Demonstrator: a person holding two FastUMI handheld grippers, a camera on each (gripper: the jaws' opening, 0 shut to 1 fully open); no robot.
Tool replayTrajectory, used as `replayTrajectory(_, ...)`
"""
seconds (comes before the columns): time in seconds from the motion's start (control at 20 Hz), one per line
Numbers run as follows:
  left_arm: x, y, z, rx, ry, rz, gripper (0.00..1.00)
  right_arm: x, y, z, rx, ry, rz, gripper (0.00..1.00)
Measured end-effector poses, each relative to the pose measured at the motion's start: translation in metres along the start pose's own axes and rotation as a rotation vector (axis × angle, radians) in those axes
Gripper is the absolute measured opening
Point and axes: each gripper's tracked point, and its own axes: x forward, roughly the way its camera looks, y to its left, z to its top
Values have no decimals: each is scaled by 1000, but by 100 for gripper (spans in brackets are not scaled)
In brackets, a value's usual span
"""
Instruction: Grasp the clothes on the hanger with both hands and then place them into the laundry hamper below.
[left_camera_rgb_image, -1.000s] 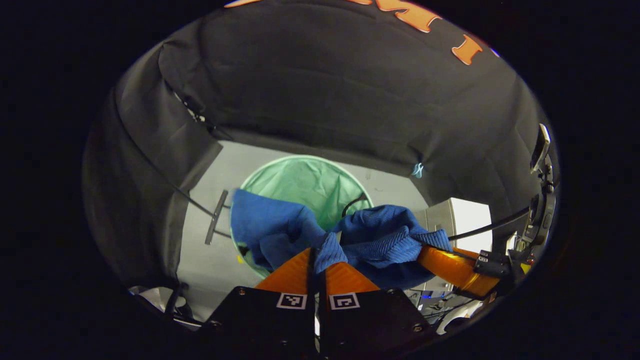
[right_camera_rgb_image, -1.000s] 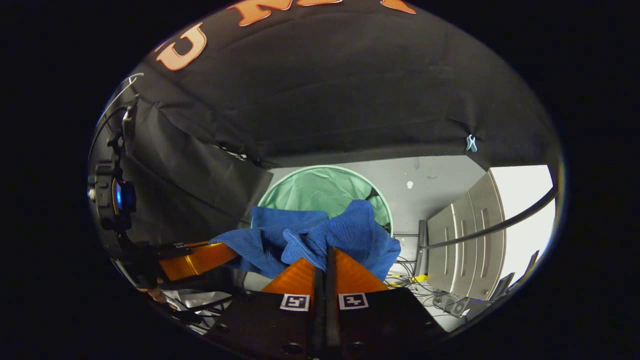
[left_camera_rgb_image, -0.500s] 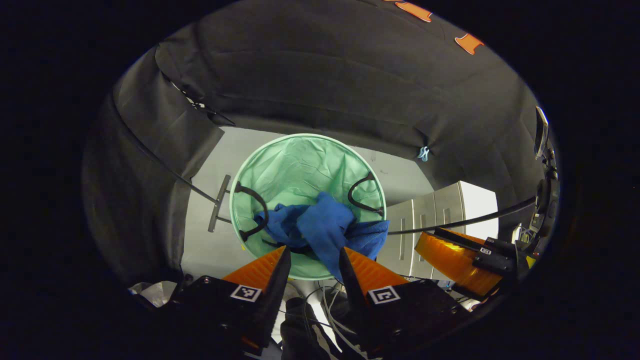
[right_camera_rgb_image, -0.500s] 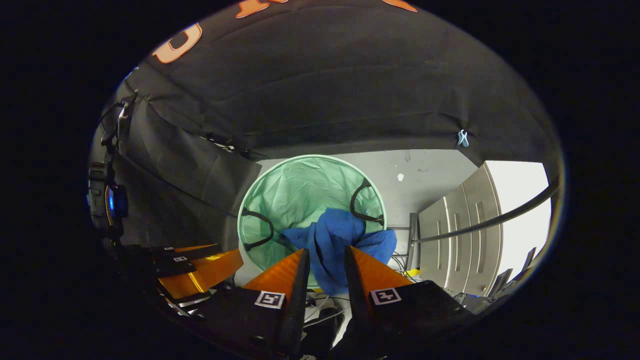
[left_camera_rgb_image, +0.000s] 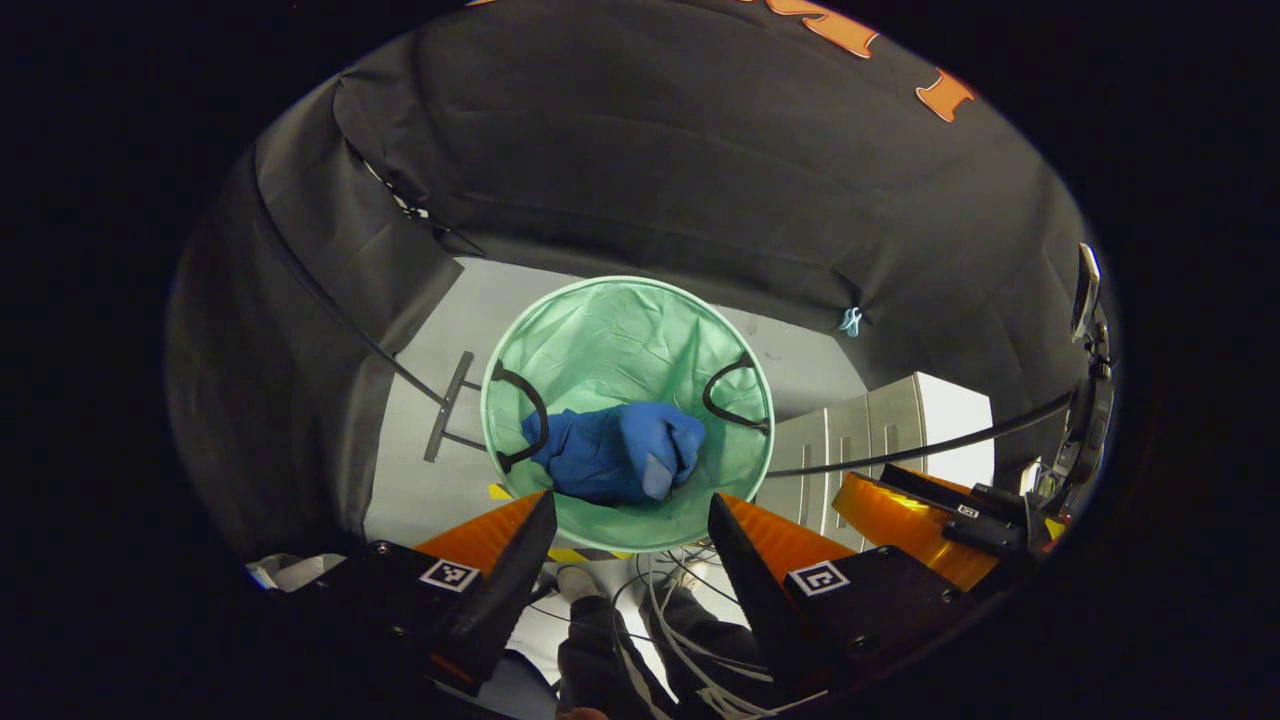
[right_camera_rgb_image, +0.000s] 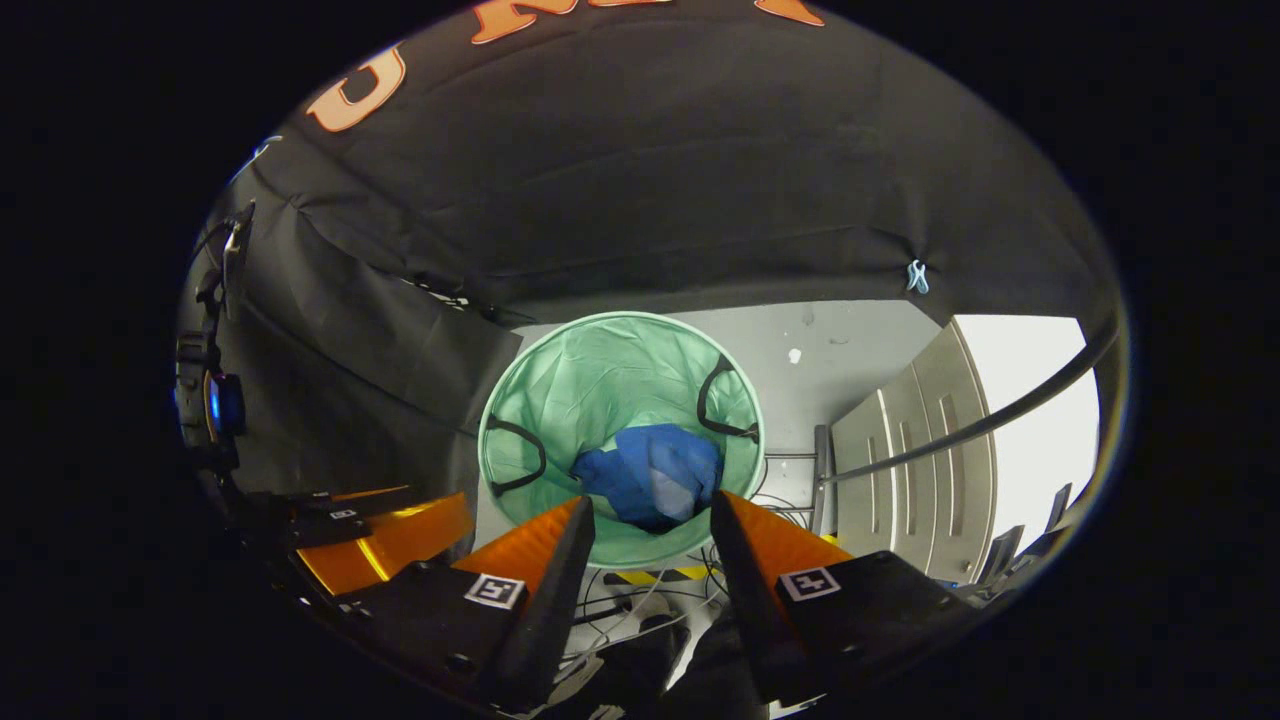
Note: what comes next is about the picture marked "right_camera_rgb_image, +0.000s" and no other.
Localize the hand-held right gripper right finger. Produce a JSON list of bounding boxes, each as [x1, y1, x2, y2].
[[710, 490, 966, 706]]

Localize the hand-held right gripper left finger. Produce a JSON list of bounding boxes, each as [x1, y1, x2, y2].
[[335, 495, 598, 713]]

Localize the blue corduroy jacket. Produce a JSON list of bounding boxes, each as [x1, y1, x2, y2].
[[570, 423, 726, 534]]

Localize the green laundry hamper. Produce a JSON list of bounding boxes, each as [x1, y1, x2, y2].
[[477, 311, 767, 569]]

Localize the black clothes rack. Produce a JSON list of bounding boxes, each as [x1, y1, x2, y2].
[[812, 320, 1123, 536]]

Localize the yellow black floor tape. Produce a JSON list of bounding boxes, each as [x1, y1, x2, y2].
[[600, 566, 713, 587]]

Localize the grey cabinet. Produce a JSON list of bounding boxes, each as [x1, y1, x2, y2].
[[830, 320, 1001, 586]]

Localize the dark chair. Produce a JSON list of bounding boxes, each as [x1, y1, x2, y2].
[[975, 483, 1073, 591]]

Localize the floor cables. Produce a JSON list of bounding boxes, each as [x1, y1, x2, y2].
[[575, 545, 731, 661]]

